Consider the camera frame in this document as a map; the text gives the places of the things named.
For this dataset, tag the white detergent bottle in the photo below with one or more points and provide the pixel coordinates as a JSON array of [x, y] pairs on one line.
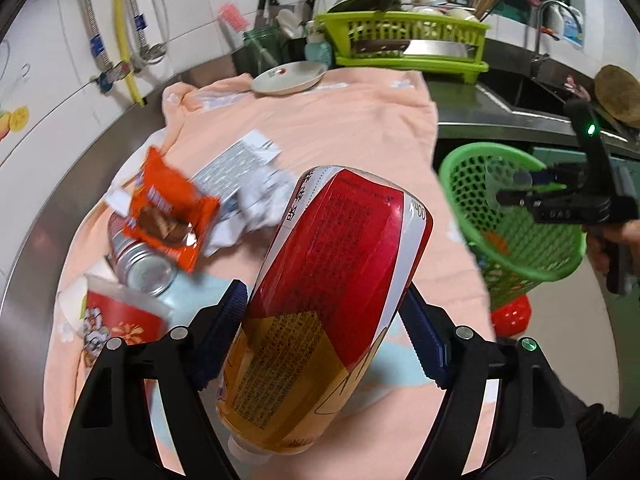
[[572, 25]]

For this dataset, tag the green dish rack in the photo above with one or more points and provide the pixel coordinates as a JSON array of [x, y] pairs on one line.
[[350, 25]]

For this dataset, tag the fruit wall sticker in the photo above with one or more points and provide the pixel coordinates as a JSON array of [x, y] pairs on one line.
[[12, 122]]

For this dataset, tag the round wooden chopping board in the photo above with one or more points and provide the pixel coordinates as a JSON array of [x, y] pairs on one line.
[[620, 92]]

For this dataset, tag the teal soap bottle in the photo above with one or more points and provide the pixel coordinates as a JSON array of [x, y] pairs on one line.
[[318, 52]]

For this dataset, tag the person's right hand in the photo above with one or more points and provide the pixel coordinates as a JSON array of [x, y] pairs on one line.
[[597, 247]]

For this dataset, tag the green plastic basket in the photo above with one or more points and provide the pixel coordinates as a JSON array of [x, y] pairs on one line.
[[520, 260]]

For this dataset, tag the steel sink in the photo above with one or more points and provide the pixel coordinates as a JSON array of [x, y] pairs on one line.
[[540, 95]]

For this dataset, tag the white plate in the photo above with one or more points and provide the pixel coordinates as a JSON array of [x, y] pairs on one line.
[[287, 77]]

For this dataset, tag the red paper cup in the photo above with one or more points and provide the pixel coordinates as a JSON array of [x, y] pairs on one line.
[[115, 317]]

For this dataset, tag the steel water valve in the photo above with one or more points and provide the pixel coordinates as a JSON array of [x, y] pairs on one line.
[[150, 54]]

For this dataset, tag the white printed packet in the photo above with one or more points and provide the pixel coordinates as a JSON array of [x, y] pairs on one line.
[[230, 165]]

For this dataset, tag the grey bowl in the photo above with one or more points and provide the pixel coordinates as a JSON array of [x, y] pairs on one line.
[[355, 2]]

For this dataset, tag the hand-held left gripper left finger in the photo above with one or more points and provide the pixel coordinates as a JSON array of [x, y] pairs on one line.
[[222, 335]]

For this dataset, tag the orange snack wrapper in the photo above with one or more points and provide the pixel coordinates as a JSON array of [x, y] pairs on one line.
[[165, 195]]

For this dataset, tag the bundle of chopsticks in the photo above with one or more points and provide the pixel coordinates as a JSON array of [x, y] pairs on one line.
[[485, 2]]

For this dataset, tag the red label drink bottle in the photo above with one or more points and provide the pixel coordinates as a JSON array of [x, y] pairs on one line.
[[340, 270]]

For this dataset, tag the peach floral towel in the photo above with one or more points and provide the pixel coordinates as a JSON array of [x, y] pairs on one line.
[[325, 125]]

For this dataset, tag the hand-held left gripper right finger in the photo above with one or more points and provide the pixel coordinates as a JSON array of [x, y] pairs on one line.
[[425, 340]]

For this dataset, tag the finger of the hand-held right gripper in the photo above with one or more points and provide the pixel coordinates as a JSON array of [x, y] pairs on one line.
[[517, 197], [542, 177]]

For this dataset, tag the pink bottle brush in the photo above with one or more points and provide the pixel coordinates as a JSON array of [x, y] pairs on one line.
[[234, 16]]

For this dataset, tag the red soda can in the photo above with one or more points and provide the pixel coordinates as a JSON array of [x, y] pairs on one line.
[[140, 265]]

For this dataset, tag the green glass jar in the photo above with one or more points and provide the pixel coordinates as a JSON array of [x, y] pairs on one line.
[[260, 50]]

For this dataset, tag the steel faucet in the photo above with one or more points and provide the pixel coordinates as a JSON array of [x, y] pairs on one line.
[[536, 40]]

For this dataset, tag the crumpled white paper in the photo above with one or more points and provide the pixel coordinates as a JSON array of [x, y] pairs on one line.
[[260, 200]]

